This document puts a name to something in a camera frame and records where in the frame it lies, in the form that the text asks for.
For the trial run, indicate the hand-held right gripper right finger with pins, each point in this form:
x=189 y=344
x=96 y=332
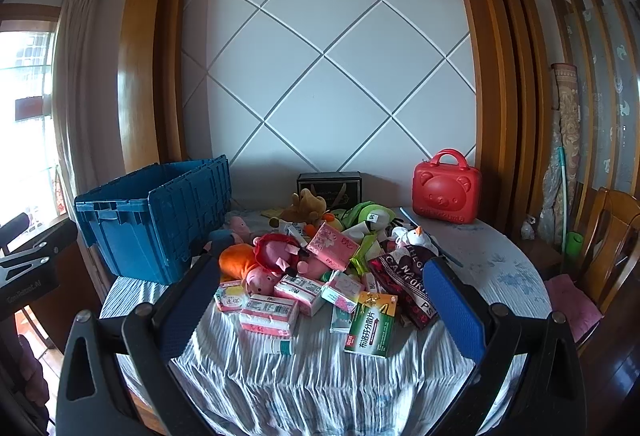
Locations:
x=455 y=311

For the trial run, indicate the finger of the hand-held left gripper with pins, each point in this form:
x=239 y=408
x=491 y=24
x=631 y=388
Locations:
x=15 y=225
x=47 y=253

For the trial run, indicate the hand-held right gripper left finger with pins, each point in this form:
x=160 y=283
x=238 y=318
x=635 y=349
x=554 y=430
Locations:
x=187 y=306

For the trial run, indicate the orange-dress pig plush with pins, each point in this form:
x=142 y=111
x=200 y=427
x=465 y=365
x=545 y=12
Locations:
x=237 y=261

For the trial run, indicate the blue plastic crate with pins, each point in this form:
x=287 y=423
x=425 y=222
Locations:
x=130 y=236

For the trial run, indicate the red-dress pig plush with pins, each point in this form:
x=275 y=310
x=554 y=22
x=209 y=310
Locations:
x=275 y=251

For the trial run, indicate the person's left hand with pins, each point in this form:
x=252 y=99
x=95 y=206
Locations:
x=27 y=366

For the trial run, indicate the dark wooden cabinet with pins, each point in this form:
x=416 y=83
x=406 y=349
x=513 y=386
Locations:
x=75 y=286

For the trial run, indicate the dark red printed bag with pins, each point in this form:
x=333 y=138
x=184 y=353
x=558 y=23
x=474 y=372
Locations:
x=410 y=286

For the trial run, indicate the white goose plush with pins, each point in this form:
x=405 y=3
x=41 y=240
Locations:
x=410 y=236

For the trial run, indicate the blue-shirt pig plush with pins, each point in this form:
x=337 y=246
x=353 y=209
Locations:
x=235 y=228

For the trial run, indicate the white small bottle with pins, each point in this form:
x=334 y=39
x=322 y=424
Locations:
x=280 y=346

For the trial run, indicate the green wipes pack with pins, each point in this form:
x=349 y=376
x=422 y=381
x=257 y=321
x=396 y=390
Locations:
x=365 y=256

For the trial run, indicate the blue toothbrush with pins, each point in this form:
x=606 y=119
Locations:
x=406 y=214

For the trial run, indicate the window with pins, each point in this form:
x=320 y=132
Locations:
x=25 y=115

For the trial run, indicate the white plastic bag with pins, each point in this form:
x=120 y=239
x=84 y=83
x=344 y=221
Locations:
x=527 y=227

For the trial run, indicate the white green medicine box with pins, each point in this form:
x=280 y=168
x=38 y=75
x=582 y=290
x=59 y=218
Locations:
x=340 y=318

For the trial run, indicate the pink seat cushion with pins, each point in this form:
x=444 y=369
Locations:
x=575 y=306

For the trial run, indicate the red bear suitcase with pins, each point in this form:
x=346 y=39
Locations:
x=445 y=191

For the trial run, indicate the white plastic bottle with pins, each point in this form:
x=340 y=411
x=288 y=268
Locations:
x=357 y=231

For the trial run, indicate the yellow sticky notes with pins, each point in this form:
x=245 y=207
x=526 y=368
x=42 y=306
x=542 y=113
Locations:
x=272 y=212

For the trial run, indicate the green plastic cup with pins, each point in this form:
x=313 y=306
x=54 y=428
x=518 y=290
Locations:
x=574 y=243

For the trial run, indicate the green frog plush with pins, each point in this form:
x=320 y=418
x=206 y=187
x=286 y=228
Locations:
x=357 y=211

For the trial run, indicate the floral pink tissue pack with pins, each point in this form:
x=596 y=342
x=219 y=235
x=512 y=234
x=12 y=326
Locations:
x=327 y=243

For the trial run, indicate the white curtain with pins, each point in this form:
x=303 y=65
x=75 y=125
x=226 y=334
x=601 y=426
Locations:
x=75 y=90

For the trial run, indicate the brown moose plush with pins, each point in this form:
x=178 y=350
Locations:
x=305 y=206

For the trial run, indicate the yellow duck plush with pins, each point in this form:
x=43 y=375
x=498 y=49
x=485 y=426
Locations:
x=327 y=218

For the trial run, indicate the wooden chair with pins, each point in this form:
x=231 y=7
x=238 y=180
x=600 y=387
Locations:
x=610 y=236

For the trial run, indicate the black gift box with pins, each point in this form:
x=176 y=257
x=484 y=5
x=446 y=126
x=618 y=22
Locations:
x=330 y=183

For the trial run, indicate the rolled patterned carpet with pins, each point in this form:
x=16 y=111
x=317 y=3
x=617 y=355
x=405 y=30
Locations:
x=567 y=115

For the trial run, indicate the wooden screen partition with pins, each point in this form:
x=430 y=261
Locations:
x=595 y=40

